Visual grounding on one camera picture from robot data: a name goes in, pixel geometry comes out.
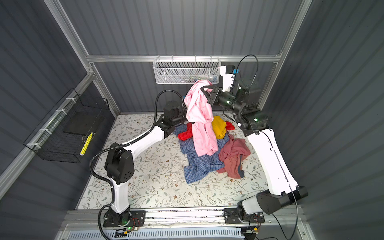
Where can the blue plaid shirt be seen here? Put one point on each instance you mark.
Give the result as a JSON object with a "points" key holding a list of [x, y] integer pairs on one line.
{"points": [[200, 166]]}

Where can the light pink cloth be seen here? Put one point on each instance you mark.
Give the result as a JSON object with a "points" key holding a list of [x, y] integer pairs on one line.
{"points": [[199, 113]]}

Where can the white wire basket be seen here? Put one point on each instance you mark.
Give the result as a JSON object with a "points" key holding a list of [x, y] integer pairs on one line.
{"points": [[183, 73]]}

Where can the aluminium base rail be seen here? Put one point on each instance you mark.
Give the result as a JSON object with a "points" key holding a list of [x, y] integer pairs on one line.
{"points": [[195, 223]]}

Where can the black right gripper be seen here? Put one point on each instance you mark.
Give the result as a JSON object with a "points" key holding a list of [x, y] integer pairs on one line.
{"points": [[215, 94]]}

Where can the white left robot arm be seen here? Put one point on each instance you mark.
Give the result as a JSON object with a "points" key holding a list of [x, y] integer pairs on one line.
{"points": [[120, 160]]}

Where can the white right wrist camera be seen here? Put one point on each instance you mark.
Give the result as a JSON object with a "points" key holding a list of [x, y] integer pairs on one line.
{"points": [[227, 73]]}

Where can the black wire basket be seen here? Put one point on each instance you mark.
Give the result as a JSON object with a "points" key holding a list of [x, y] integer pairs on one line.
{"points": [[62, 136]]}

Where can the dusty rose shirt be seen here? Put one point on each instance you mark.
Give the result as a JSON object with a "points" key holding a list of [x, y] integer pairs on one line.
{"points": [[231, 155]]}

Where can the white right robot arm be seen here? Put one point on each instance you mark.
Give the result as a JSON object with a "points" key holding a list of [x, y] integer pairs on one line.
{"points": [[283, 189]]}

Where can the yellow cloth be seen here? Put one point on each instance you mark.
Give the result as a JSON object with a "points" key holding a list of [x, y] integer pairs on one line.
{"points": [[219, 127]]}

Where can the yellow green marker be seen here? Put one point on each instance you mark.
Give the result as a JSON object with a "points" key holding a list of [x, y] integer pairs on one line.
{"points": [[86, 144]]}

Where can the red cloth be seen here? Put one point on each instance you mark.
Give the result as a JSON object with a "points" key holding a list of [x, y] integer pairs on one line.
{"points": [[185, 132]]}

